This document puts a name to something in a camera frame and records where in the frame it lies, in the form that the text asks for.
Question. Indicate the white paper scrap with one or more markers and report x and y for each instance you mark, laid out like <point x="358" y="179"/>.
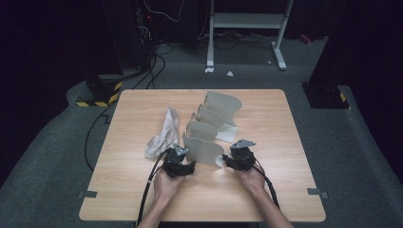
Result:
<point x="209" y="70"/>
<point x="230" y="73"/>

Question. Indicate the black equipment rack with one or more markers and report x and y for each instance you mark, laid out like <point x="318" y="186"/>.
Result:
<point x="126" y="34"/>

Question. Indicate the red object on floor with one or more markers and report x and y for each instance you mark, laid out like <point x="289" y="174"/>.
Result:
<point x="305" y="39"/>

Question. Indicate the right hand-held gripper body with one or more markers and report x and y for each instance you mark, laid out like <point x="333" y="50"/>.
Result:
<point x="244" y="156"/>

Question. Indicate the white textured cleaning cloth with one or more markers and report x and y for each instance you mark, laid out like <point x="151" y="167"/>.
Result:
<point x="164" y="136"/>

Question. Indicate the person's left hand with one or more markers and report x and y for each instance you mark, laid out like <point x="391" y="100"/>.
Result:
<point x="168" y="186"/>

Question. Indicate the white metal stand frame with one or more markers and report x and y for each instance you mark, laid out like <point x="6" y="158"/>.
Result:
<point x="247" y="20"/>

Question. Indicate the grey tape strip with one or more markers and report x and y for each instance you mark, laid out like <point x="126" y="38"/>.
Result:
<point x="88" y="194"/>
<point x="316" y="192"/>

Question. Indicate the black yellow striped stand base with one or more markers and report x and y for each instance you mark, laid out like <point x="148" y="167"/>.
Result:
<point x="326" y="96"/>
<point x="101" y="91"/>

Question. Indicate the grey expandable metal book stand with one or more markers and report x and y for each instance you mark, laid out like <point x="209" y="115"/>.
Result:
<point x="209" y="133"/>

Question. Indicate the person's right hand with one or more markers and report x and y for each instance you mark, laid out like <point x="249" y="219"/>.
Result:
<point x="253" y="179"/>

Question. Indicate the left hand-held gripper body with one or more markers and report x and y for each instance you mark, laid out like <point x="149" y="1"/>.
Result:
<point x="176" y="164"/>

